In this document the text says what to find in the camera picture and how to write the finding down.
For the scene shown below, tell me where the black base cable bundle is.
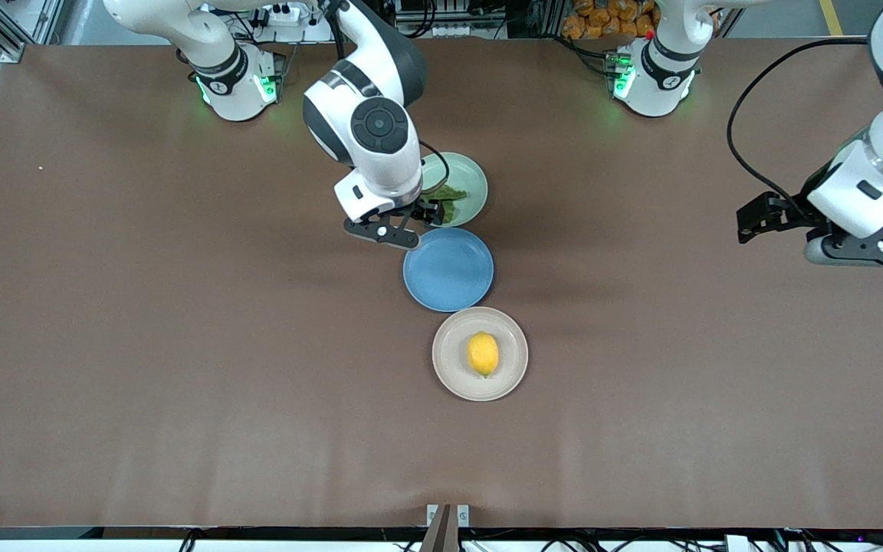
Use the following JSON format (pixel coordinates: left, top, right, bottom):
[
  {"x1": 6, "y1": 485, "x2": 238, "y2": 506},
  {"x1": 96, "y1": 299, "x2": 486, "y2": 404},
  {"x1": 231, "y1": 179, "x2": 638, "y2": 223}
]
[{"x1": 556, "y1": 34, "x2": 619, "y2": 77}]

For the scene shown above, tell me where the light green plate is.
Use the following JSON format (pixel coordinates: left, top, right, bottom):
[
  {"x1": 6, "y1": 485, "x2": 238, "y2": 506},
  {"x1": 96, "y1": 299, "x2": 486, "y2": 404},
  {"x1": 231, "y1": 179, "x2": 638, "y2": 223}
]
[{"x1": 420, "y1": 152, "x2": 489, "y2": 228}]

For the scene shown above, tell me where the orange packets pile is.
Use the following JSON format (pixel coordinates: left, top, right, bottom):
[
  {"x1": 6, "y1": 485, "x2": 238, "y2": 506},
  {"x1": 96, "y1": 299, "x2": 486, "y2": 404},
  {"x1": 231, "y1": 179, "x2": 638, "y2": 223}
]
[{"x1": 562, "y1": 0, "x2": 658, "y2": 41}]

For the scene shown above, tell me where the grey camera pole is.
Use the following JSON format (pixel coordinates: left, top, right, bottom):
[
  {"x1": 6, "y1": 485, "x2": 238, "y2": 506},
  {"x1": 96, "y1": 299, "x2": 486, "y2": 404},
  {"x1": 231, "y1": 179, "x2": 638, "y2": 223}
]
[{"x1": 419, "y1": 504, "x2": 459, "y2": 552}]

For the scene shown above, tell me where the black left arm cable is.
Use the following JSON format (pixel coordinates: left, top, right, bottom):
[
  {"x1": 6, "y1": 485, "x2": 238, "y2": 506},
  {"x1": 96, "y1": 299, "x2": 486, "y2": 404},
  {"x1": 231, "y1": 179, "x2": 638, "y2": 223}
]
[{"x1": 727, "y1": 37, "x2": 870, "y2": 219}]

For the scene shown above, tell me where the white power strip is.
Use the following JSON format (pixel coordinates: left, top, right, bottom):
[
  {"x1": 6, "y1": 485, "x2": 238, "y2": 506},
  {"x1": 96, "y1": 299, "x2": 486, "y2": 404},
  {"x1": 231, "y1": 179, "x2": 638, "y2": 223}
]
[{"x1": 252, "y1": 2, "x2": 303, "y2": 25}]

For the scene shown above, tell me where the yellow lemon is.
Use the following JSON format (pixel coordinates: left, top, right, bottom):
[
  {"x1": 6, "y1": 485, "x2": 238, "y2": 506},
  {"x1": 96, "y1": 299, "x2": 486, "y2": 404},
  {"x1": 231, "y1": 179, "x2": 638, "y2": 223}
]
[{"x1": 468, "y1": 331, "x2": 501, "y2": 379}]

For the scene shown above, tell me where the green lettuce leaf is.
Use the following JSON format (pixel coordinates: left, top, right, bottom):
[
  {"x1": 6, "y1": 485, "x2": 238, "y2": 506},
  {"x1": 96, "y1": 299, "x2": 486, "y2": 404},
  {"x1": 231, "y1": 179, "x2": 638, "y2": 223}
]
[{"x1": 425, "y1": 184, "x2": 468, "y2": 227}]

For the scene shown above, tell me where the blue plate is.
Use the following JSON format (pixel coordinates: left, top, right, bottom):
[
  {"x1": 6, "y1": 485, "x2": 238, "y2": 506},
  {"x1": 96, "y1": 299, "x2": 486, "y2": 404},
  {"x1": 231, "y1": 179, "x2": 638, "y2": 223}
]
[{"x1": 402, "y1": 227, "x2": 495, "y2": 314}]

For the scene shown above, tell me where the small metal bracket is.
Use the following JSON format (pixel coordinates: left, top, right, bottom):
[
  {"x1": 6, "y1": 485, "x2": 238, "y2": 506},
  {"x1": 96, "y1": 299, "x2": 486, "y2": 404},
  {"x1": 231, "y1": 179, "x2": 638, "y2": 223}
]
[{"x1": 426, "y1": 504, "x2": 471, "y2": 530}]

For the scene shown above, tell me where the aluminium rack post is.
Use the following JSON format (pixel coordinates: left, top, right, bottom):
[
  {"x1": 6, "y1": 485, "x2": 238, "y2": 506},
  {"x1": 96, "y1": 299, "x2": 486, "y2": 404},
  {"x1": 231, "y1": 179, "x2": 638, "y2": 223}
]
[{"x1": 537, "y1": 0, "x2": 567, "y2": 38}]

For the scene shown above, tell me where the grey equipment rack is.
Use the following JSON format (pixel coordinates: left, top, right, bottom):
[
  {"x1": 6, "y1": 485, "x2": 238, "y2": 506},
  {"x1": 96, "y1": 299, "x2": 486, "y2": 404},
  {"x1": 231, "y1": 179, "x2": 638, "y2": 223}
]
[{"x1": 396, "y1": 0, "x2": 511, "y2": 39}]

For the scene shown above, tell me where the beige plate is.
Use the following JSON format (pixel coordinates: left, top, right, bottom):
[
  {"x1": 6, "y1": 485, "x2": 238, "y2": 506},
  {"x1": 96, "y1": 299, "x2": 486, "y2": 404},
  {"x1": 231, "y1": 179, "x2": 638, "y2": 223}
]
[{"x1": 432, "y1": 307, "x2": 529, "y2": 403}]

